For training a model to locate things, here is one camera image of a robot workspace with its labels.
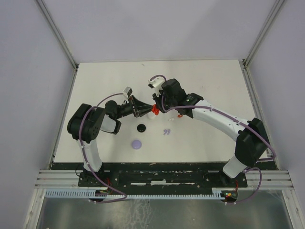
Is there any right aluminium frame post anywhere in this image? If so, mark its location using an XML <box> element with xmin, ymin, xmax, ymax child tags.
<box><xmin>243</xmin><ymin>0</ymin><xmax>286</xmax><ymax>68</ymax></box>

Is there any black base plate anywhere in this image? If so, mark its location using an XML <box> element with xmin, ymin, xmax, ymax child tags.
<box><xmin>51</xmin><ymin>162</ymin><xmax>278</xmax><ymax>196</ymax></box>

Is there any white earbud charging case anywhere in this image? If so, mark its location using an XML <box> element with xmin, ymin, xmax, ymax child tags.
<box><xmin>147</xmin><ymin>112</ymin><xmax>156</xmax><ymax>119</ymax></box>

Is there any aluminium frame rail front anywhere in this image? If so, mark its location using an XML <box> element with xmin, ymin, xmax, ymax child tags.
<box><xmin>35</xmin><ymin>170</ymin><xmax>294</xmax><ymax>190</ymax></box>

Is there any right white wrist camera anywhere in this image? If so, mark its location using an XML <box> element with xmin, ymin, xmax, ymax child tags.
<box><xmin>148</xmin><ymin>76</ymin><xmax>165</xmax><ymax>94</ymax></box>

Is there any aluminium frame post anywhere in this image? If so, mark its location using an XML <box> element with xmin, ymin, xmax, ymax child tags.
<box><xmin>35</xmin><ymin>0</ymin><xmax>79</xmax><ymax>70</ymax></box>
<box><xmin>243</xmin><ymin>0</ymin><xmax>286</xmax><ymax>68</ymax></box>

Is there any left aluminium frame post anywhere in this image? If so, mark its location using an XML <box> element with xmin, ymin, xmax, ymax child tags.
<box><xmin>35</xmin><ymin>0</ymin><xmax>79</xmax><ymax>70</ymax></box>

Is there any white slotted cable duct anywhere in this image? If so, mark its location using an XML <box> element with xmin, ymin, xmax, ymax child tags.
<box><xmin>44</xmin><ymin>189</ymin><xmax>226</xmax><ymax>198</ymax></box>

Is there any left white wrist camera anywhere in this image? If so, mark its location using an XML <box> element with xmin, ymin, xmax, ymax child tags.
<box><xmin>123</xmin><ymin>87</ymin><xmax>132</xmax><ymax>99</ymax></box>

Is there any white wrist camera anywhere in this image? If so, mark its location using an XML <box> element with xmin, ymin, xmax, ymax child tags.
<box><xmin>123</xmin><ymin>87</ymin><xmax>132</xmax><ymax>99</ymax></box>
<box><xmin>148</xmin><ymin>76</ymin><xmax>165</xmax><ymax>94</ymax></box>

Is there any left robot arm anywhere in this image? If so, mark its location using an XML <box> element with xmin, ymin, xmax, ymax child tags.
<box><xmin>67</xmin><ymin>95</ymin><xmax>153</xmax><ymax>186</ymax></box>

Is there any right circuit board with leds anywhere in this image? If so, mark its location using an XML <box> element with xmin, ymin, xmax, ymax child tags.
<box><xmin>224</xmin><ymin>191</ymin><xmax>238</xmax><ymax>202</ymax></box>

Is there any purple earbud charging case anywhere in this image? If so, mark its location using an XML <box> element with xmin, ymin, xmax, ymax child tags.
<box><xmin>132</xmin><ymin>140</ymin><xmax>142</xmax><ymax>150</ymax></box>

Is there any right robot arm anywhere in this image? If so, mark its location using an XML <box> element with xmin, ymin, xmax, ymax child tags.
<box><xmin>148</xmin><ymin>75</ymin><xmax>270</xmax><ymax>187</ymax></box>

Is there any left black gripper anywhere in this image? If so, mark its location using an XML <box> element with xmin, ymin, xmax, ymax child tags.
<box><xmin>115</xmin><ymin>95</ymin><xmax>154</xmax><ymax>119</ymax></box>

